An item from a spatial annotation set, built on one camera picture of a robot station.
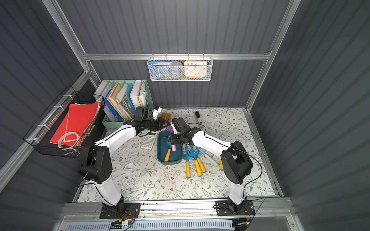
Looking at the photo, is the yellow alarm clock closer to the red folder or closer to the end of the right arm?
the end of the right arm

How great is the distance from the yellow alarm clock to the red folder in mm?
566

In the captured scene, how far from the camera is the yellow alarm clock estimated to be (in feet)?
2.90

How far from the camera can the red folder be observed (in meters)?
0.69
